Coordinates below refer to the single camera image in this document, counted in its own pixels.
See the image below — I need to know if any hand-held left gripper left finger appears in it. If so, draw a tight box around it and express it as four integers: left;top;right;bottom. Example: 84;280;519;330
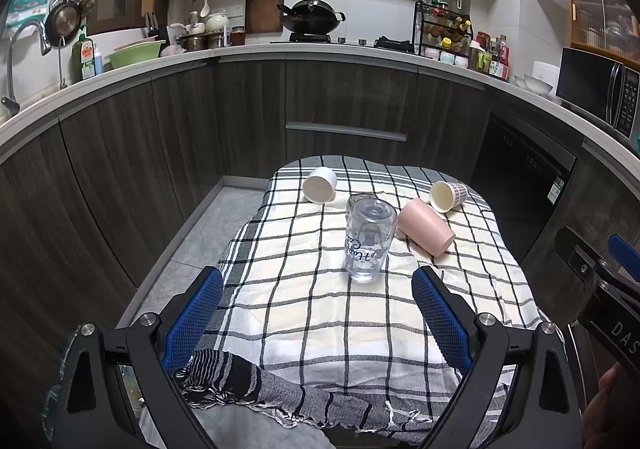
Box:
50;265;225;449

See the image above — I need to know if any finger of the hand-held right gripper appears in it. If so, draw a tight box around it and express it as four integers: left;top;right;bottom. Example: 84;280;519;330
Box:
607;235;640;302
554;226;617;290

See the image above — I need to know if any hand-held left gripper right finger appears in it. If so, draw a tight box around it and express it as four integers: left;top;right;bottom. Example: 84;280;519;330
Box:
411;265;583;449

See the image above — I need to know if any pink cup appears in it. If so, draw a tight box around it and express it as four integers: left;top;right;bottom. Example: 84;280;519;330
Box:
396;198;456;258

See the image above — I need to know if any clear glass cup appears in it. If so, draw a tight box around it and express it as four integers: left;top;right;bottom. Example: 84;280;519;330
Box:
344;193;399;283

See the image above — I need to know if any cream ribbed cup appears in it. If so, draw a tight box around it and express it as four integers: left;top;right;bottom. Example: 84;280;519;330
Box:
429;180;469;214

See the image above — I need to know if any white cup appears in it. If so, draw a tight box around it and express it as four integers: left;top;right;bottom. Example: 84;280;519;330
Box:
302;167;339;204

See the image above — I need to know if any person's right hand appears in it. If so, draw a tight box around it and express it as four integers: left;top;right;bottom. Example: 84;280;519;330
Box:
582;363;640;449

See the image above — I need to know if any black dishwasher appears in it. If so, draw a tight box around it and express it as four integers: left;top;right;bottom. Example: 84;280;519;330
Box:
469;112;579;262

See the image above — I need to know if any grey striped fringed cloth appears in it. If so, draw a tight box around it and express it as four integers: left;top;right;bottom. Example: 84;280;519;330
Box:
172;348;437;431

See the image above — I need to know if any black white checked tablecloth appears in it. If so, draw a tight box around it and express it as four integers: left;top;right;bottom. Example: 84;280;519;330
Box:
177;155;547;435

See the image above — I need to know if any black microwave oven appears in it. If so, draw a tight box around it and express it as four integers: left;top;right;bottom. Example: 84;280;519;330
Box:
555;47;640;141

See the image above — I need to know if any stack of white bowls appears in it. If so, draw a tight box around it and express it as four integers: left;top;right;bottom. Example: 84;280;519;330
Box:
514;74;555;98

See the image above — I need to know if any white round container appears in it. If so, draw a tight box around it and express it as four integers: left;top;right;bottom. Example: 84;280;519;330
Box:
532;60;560;86

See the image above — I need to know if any group of sauce bottles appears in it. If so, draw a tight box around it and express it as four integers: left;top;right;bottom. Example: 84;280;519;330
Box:
469;30;512;81

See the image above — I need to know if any wooden glass-door cabinet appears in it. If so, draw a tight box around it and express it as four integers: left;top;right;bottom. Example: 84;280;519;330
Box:
568;0;640;64

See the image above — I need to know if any black spice rack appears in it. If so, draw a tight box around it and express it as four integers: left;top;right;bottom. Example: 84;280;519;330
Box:
412;0;474;59

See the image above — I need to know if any green plastic basin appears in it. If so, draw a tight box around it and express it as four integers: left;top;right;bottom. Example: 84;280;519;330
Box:
107;39;167;70

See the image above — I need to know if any metal cooking pot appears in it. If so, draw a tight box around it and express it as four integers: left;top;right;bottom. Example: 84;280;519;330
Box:
179;32;224;51

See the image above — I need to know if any green dish soap bottle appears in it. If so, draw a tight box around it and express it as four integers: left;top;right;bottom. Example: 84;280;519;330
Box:
70;26;97;83

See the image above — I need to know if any black gas stove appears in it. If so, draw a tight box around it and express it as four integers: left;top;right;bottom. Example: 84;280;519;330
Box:
270;32;419;54

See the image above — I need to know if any dark wooden cutting board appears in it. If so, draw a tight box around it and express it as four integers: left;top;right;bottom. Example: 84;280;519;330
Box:
244;0;286;34

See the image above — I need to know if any hanging frying pan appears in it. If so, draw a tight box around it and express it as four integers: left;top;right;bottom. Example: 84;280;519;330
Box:
44;0;84;41

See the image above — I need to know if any black wok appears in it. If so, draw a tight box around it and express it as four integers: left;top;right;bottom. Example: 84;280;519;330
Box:
277;0;347;36

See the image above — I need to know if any chrome faucet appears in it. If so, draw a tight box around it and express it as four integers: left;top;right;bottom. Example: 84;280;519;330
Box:
1;20;53;116

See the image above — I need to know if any grey drawer handle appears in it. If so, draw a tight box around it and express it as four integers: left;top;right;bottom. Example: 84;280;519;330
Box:
285;121;409;143

